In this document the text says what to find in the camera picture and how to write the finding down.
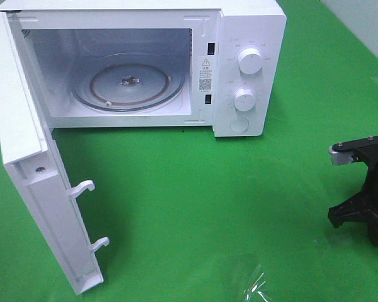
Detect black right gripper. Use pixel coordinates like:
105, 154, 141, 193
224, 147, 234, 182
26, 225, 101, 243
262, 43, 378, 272
327, 138, 378, 249

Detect round door release button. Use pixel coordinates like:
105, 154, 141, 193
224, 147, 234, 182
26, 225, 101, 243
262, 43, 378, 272
230, 118, 249, 133

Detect white microwave door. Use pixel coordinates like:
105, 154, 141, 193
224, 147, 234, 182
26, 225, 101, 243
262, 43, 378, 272
0, 12, 109, 294

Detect clear tape strip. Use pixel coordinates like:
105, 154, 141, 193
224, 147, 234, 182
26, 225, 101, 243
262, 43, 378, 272
240, 270, 271, 302

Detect lower white microwave knob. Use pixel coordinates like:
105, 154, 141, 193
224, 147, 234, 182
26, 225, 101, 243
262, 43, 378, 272
234, 88, 256, 111

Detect white microwave knob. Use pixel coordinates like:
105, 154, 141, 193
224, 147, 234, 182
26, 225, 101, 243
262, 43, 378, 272
238, 47, 263, 75
234, 88, 256, 111

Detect upper white microwave knob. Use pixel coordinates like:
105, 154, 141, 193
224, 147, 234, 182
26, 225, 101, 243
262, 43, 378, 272
238, 47, 263, 75

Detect white microwave oven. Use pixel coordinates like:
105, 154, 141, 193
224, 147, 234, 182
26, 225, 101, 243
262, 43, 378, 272
0, 1, 287, 137

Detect glass microwave turntable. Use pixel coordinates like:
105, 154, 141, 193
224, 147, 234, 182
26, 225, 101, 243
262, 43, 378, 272
71, 52, 186, 113

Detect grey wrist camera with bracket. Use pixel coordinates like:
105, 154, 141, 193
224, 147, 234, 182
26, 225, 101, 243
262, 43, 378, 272
329, 136, 378, 169

